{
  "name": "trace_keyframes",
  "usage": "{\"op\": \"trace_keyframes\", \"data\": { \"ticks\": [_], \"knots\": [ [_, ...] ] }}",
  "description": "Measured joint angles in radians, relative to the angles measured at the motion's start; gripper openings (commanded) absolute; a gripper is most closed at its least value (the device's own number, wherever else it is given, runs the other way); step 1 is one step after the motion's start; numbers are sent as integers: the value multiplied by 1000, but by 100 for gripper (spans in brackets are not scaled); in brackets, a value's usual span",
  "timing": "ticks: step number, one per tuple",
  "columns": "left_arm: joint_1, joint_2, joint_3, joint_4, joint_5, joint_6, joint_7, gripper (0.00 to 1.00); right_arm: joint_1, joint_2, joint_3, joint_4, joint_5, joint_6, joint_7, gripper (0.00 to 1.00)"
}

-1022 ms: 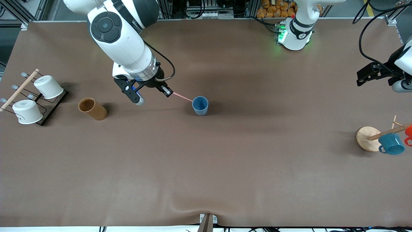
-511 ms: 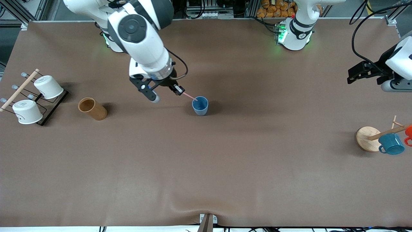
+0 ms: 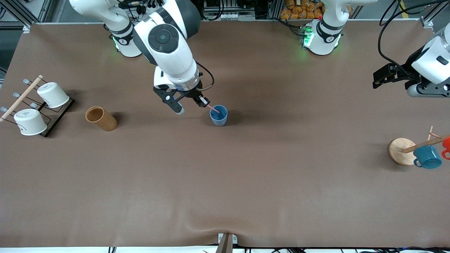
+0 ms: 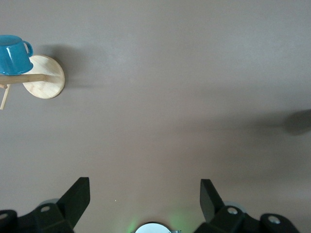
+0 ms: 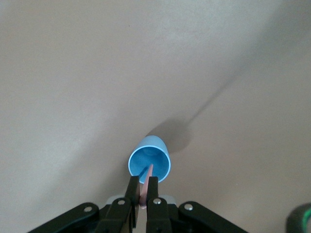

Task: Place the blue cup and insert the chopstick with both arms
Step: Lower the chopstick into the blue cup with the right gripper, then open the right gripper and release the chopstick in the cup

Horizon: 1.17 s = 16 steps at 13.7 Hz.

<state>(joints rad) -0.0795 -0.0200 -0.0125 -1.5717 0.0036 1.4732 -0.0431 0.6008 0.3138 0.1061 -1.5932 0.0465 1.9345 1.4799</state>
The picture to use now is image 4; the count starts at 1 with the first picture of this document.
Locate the wooden mug tree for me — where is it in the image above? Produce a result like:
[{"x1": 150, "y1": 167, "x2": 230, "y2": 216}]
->
[{"x1": 0, "y1": 55, "x2": 66, "y2": 110}]

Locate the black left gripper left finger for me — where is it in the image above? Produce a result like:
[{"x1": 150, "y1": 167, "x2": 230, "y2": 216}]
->
[{"x1": 0, "y1": 177, "x2": 91, "y2": 233}]

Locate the teal enamel mug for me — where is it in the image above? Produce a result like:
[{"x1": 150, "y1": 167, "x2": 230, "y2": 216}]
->
[{"x1": 0, "y1": 35, "x2": 34, "y2": 76}]

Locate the brown table mat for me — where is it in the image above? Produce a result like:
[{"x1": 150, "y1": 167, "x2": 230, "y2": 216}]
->
[{"x1": 0, "y1": 0, "x2": 311, "y2": 233}]

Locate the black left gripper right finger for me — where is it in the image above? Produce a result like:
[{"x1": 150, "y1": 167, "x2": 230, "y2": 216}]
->
[{"x1": 194, "y1": 179, "x2": 302, "y2": 233}]

